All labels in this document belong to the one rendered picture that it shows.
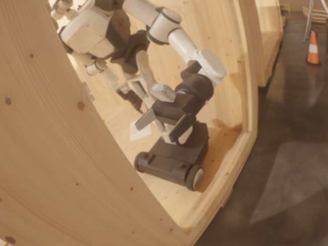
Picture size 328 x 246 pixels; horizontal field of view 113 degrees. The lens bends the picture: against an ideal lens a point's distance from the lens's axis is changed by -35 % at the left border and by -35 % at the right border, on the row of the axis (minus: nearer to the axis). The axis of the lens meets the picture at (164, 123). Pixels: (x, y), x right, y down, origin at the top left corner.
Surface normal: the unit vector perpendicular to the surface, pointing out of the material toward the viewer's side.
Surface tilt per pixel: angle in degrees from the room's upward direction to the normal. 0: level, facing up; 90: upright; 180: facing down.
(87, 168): 90
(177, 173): 45
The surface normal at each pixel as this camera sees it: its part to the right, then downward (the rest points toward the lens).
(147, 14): -0.33, 0.63
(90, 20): 0.51, 0.53
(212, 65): 0.28, -0.42
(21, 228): 0.71, 0.19
